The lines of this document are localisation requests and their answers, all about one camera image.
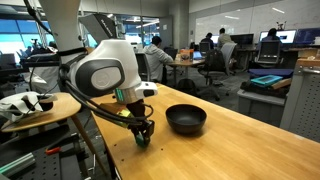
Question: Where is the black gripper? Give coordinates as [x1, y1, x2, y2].
[126, 99, 156, 147]

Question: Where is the green square block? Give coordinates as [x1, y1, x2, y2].
[135, 132, 151, 148]

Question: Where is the black bowl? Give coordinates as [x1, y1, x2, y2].
[165, 103, 208, 135]

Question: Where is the person in grey hoodie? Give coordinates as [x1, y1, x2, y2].
[143, 35, 174, 84]

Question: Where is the round wooden office table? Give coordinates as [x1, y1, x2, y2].
[166, 58, 206, 88]

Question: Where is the round wooden stool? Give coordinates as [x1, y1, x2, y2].
[0, 92, 108, 178]

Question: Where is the orange box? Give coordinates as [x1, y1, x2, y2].
[179, 48, 195, 63]

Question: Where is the black perforated breadboard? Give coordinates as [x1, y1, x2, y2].
[0, 126, 111, 180]

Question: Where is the grey office chair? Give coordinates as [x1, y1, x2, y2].
[198, 42, 238, 101]

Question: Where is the person in dark top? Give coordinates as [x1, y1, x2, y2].
[200, 32, 216, 51]

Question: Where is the black light panel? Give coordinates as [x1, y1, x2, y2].
[78, 13, 118, 44]

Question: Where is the black foam tray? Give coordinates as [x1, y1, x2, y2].
[239, 79, 289, 99]

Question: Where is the grey plastic bin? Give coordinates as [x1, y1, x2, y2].
[237, 88, 289, 128]

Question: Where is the person in light shirt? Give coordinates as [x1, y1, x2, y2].
[216, 27, 235, 48]

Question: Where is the teal metal bar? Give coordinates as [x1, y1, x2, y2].
[0, 152, 36, 178]

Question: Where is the white cloth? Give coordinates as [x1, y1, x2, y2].
[0, 91, 58, 123]

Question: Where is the teal tray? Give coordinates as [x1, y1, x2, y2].
[250, 74, 284, 88]

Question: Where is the dark computer monitor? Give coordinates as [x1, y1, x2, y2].
[229, 33, 255, 46]

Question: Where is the dark blue cushion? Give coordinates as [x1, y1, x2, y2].
[248, 68, 294, 80]

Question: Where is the wooden block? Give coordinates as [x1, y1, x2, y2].
[271, 78, 293, 90]

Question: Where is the black mesh office chair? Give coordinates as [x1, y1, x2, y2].
[255, 40, 282, 65]

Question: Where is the person with dark hair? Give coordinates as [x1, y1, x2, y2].
[261, 27, 282, 43]

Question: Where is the lit computer monitor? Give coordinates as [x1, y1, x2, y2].
[259, 29, 298, 45]

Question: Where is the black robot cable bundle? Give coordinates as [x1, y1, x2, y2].
[58, 63, 154, 128]

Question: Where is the black clamp orange handle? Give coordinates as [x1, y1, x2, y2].
[44, 133, 79, 157]

